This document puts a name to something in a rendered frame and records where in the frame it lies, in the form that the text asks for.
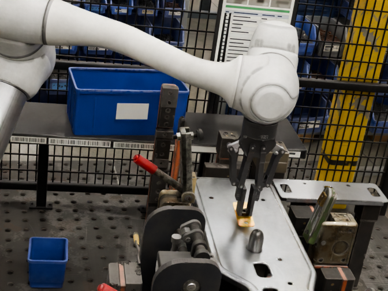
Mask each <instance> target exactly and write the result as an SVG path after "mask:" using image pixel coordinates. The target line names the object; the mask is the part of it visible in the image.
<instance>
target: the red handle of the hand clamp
mask: <svg viewBox="0 0 388 291"><path fill-rule="evenodd" d="M133 159H134V160H133V162H134V163H135V164H137V165H139V166H140V167H141V168H143V169H144V170H146V171H147V172H149V173H150V174H154V175H156V176H157V177H158V178H160V179H161V180H163V181H164V182H166V183H167V184H169V185H170V186H172V187H173V188H175V189H176V190H178V191H179V192H180V193H182V184H180V183H179V182H178V181H176V180H175V179H173V178H172V177H170V176H169V175H167V174H166V173H164V172H163V171H161V170H160V169H159V168H158V167H157V166H156V165H155V164H153V163H152V162H150V161H149V160H148V159H146V158H145V157H143V156H141V155H140V154H138V155H135V156H134V157H133Z"/></svg>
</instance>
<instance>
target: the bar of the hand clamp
mask: <svg viewBox="0 0 388 291"><path fill-rule="evenodd" d="M196 137H197V140H198V141H199V142H200V141H202V140H203V130H201V128H199V129H197V130H196V133H193V132H189V127H179V133H177V134H176V135H173V140H175V139H177V141H180V168H181V184H182V193H184V192H186V191H191V192H193V186H192V141H191V140H193V138H196Z"/></svg>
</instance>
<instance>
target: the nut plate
mask: <svg viewBox="0 0 388 291"><path fill-rule="evenodd" d="M236 207H237V202H233V208H234V212H235V215H236V219H237V223H238V225H239V227H254V226H255V223H254V221H253V217H252V216H251V217H249V216H248V209H247V202H244V206H243V210H242V216H238V214H237V211H236ZM244 222H247V224H245V223H244Z"/></svg>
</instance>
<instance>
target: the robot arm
mask: <svg viewBox="0 0 388 291"><path fill-rule="evenodd" d="M55 46H89V47H99V48H103V49H108V50H111V51H115V52H117V53H120V54H123V55H125V56H127V57H129V58H132V59H134V60H136V61H139V62H141V63H143V64H145V65H147V66H149V67H152V68H154V69H156V70H158V71H160V72H162V73H165V74H167V75H169V76H171V77H174V78H175V79H177V80H180V81H183V82H185V83H187V84H190V85H192V86H195V87H198V88H201V89H204V90H206V91H210V92H213V93H215V94H217V95H219V96H221V97H223V98H224V100H225V101H226V102H227V104H228V106H229V107H231V108H233V109H235V110H238V111H240V112H242V114H243V116H244V119H243V123H242V130H241V135H240V137H239V138H238V141H235V142H234V143H231V142H228V143H227V144H226V145H227V148H228V150H229V180H230V182H231V185H232V186H236V192H235V198H236V200H237V207H236V211H237V214H238V216H242V212H243V206H244V201H245V195H246V192H247V189H246V187H245V180H246V178H247V174H248V170H249V166H250V163H251V162H252V158H257V161H256V173H255V184H251V187H250V191H249V197H248V203H247V209H248V216H249V217H251V216H252V213H253V207H254V204H255V201H257V202H258V200H259V197H260V192H261V191H262V190H263V188H264V187H266V188H268V187H270V185H271V182H272V180H273V177H274V174H275V171H276V169H277V166H278V163H279V160H280V159H281V157H282V156H283V155H284V153H285V150H284V148H283V146H282V145H278V144H276V141H275V136H276V132H277V126H278V122H280V121H282V120H284V119H285V118H286V117H287V116H288V115H289V114H290V113H291V112H292V110H293V109H294V107H295V105H296V102H297V100H298V97H299V78H298V75H297V66H298V62H299V58H298V52H299V42H298V37H297V31H296V28H295V27H293V26H291V25H290V24H288V23H285V22H283V21H278V20H269V21H264V22H261V23H259V25H258V26H257V28H256V30H255V31H254V33H253V36H252V38H251V41H250V44H249V48H248V52H247V55H239V56H238V57H237V58H235V59H234V60H232V61H229V62H214V61H208V60H205V59H201V58H198V57H195V56H193V55H190V54H188V53H186V52H184V51H182V50H180V49H177V48H175V47H173V46H171V45H169V44H167V43H165V42H163V41H161V40H159V39H157V38H155V37H153V36H151V35H149V34H147V33H145V32H143V31H141V30H139V29H137V28H134V27H131V26H130V25H127V24H124V23H121V22H119V21H116V20H113V19H110V18H107V17H104V16H101V15H98V14H95V13H93V12H89V11H87V10H84V9H82V8H78V7H77V6H73V5H71V4H69V3H67V2H64V1H62V0H0V162H1V160H2V157H3V155H4V153H5V150H6V147H7V146H8V143H9V140H10V138H11V136H12V133H13V131H14V128H15V126H16V123H17V121H18V118H19V116H20V114H21V111H22V109H23V107H24V104H25V101H26V100H30V99H31V98H32V97H34V96H35V95H36V94H37V92H38V90H39V89H40V87H41V86H42V85H43V83H44V82H45V81H46V80H47V79H48V78H49V77H50V75H51V73H52V71H53V69H54V66H55V60H56V52H55ZM239 146H240V147H241V149H242V151H243V152H244V153H243V159H242V163H241V167H240V171H239V174H238V179H237V156H236V152H237V151H238V147H239ZM272 149H273V154H272V156H271V159H270V162H269V164H268V167H267V170H266V173H265V175H264V178H263V172H264V163H265V160H266V155H267V154H268V153H269V152H270V151H271V150H272Z"/></svg>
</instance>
